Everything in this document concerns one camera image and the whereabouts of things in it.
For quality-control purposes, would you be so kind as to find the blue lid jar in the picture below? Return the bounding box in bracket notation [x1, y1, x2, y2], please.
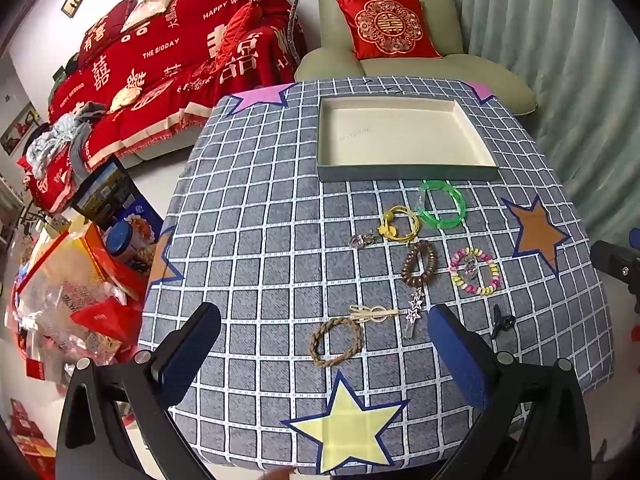
[105, 221, 135, 261]

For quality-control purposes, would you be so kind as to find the cream cardboard tray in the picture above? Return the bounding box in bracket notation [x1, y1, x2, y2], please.
[316, 96, 501, 183]

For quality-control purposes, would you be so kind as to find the beige rabbit hair clip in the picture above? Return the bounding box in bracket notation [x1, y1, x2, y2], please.
[348, 304, 401, 322]

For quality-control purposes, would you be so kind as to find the red embroidered cushion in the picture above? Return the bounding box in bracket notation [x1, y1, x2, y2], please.
[336, 0, 443, 61]

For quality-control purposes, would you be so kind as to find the white printed pillow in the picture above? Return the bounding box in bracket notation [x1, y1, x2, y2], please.
[120, 0, 183, 33]

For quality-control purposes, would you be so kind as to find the stack of red boxes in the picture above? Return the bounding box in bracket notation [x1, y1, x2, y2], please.
[10, 400, 56, 461]

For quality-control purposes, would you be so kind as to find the star-decorated clear hair clip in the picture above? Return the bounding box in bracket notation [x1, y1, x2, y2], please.
[402, 287, 428, 341]

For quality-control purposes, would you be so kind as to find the pastel spiral hair tie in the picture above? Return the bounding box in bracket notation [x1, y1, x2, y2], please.
[449, 246, 502, 297]

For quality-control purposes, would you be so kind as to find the red satin pillow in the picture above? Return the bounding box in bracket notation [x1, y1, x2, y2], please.
[215, 2, 262, 61]

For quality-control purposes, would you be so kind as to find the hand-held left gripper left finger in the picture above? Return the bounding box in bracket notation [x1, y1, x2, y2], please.
[55, 302, 223, 480]

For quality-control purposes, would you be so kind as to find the green plastic bracelet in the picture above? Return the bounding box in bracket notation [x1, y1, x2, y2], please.
[417, 179, 468, 231]

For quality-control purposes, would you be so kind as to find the red gift box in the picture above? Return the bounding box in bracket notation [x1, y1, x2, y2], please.
[82, 222, 151, 301]

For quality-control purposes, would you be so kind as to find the brown spiral hair tie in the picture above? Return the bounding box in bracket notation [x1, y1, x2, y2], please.
[401, 240, 438, 286]

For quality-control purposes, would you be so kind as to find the dark printed box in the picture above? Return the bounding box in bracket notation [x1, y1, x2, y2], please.
[70, 155, 163, 241]

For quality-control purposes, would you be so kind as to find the pile of clothes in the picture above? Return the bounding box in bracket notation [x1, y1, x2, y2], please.
[25, 102, 108, 181]

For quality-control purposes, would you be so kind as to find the black hair claw clip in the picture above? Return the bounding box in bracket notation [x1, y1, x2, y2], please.
[490, 304, 516, 339]

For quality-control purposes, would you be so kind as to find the red folded cloth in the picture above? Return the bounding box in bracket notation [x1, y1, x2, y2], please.
[17, 157, 81, 213]

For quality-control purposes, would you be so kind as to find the dark red pillow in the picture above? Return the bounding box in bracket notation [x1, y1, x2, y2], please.
[77, 0, 138, 68]

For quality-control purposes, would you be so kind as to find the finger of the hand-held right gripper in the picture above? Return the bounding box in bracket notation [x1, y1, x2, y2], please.
[590, 240, 640, 313]

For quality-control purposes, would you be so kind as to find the grey checked tablecloth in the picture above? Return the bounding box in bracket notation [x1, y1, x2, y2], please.
[137, 76, 615, 476]

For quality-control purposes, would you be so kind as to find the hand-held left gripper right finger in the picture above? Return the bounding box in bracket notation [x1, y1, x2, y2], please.
[427, 302, 593, 480]

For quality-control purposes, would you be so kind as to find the yellow hair tie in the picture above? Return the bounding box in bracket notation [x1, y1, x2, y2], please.
[377, 203, 423, 241]

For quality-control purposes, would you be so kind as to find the beige braided hair tie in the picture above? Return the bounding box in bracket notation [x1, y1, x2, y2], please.
[310, 316, 362, 367]

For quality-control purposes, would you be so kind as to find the cream round cushion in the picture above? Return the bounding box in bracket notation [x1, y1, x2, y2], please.
[109, 84, 146, 112]

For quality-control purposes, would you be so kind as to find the sofa with red cover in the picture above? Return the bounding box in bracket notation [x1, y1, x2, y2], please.
[47, 0, 308, 171]

